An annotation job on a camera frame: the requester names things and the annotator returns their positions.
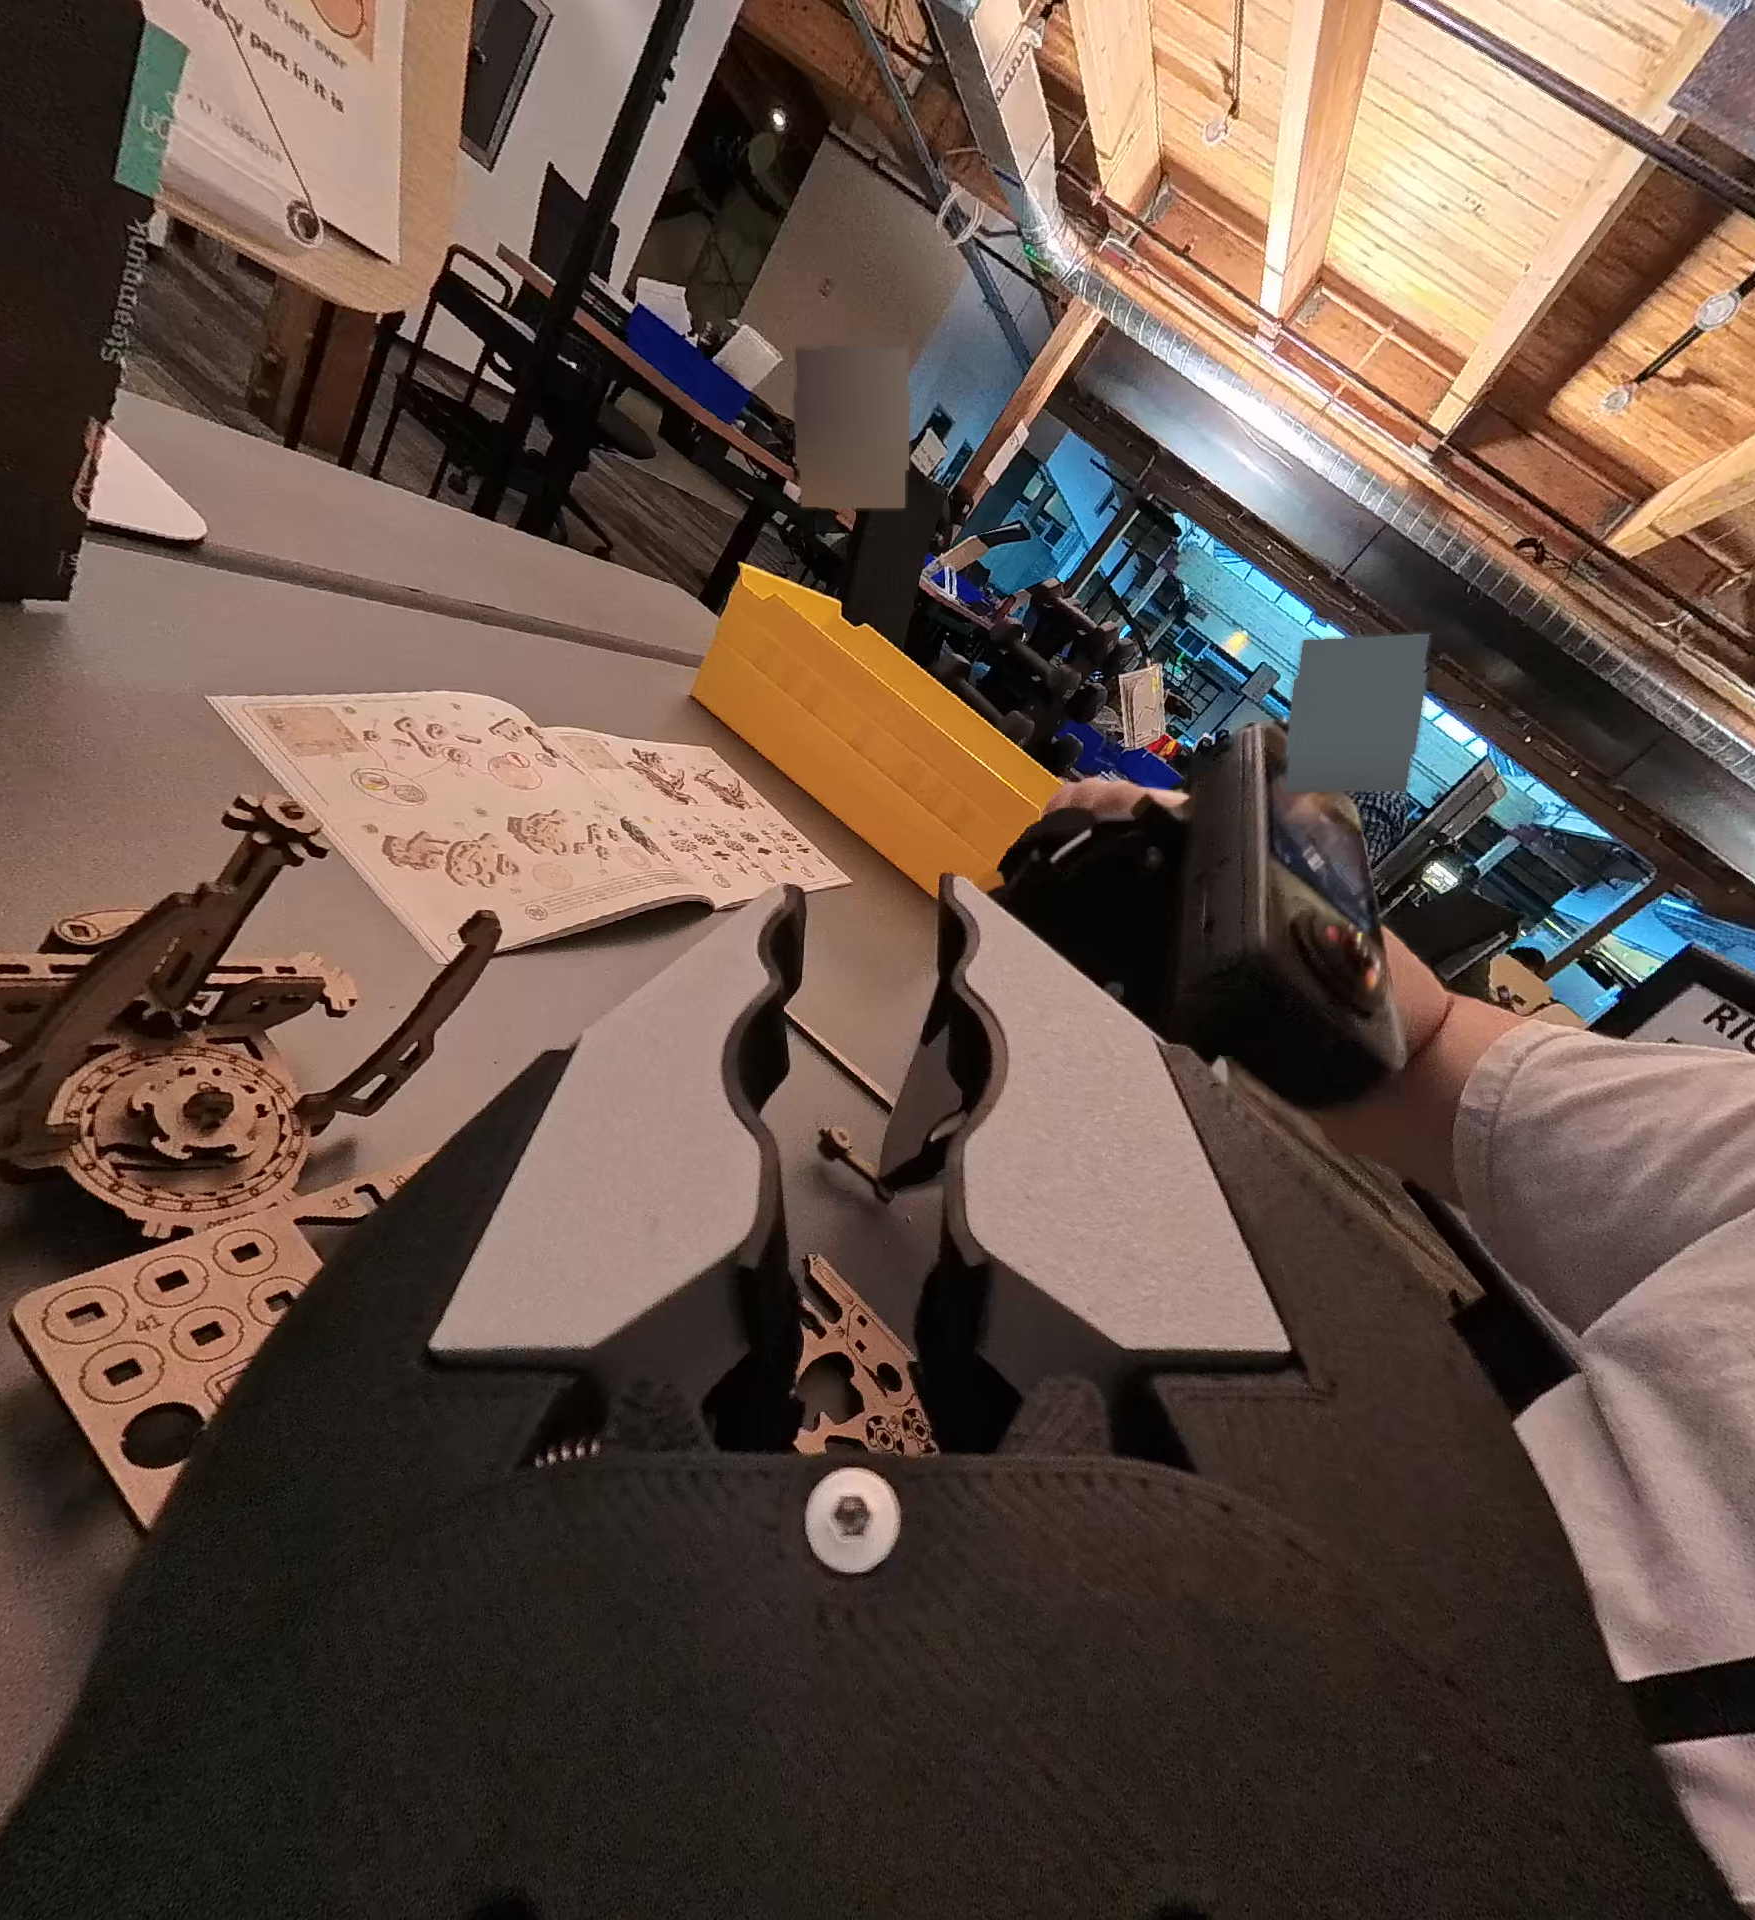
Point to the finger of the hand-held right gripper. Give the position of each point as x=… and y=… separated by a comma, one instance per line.
x=918, y=1102

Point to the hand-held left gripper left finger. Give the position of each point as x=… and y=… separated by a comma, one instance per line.
x=606, y=1199

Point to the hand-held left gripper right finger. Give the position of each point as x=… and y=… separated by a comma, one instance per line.
x=1102, y=1199

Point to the small wooden key-shaped part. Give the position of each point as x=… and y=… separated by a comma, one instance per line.
x=850, y=1157

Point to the person's right forearm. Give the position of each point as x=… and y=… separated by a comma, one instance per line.
x=1417, y=1125

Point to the wooden model assembly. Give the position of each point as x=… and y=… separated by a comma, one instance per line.
x=171, y=1095

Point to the wooden sheet with round parts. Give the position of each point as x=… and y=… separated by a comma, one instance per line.
x=141, y=1335

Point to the thin wooden stick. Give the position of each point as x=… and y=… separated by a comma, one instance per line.
x=840, y=1060

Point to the dumbbell rack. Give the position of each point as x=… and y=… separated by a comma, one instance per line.
x=1041, y=660

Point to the yellow plastic bin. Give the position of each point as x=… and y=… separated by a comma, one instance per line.
x=846, y=721

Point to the open instruction booklet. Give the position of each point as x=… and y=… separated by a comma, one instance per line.
x=517, y=810

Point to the black framed marker sign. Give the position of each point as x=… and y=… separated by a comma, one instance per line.
x=1701, y=1013

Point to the brown office desk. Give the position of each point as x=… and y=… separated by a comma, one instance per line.
x=749, y=442

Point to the black office chair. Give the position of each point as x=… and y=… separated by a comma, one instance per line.
x=614, y=435

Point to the blue plastic bin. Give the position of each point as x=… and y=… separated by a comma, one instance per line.
x=682, y=368

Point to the black metal pole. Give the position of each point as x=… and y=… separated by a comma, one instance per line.
x=584, y=255

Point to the light wooden board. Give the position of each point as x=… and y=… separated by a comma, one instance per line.
x=438, y=149

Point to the black kit box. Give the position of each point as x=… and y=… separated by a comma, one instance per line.
x=7, y=301

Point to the printed paper poster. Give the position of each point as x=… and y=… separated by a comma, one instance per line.
x=307, y=119

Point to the white rounded base plate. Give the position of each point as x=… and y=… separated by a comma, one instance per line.
x=141, y=502

